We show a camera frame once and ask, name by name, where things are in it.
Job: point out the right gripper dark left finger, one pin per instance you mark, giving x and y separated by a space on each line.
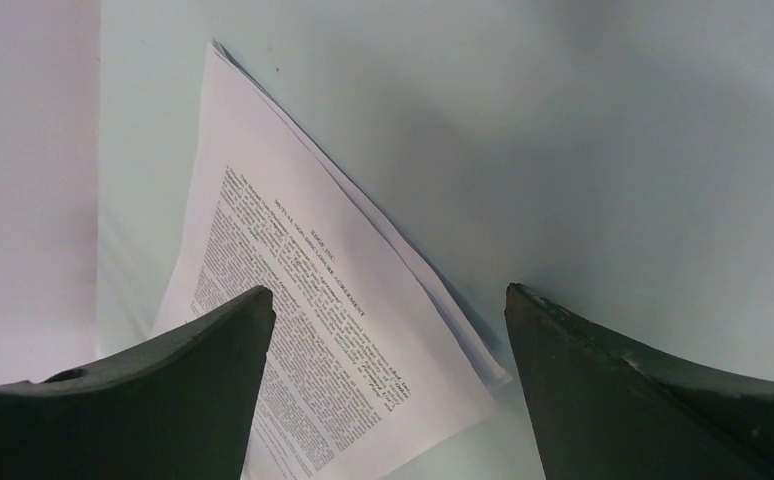
178 406

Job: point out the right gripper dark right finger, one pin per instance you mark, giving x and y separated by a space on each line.
605 406

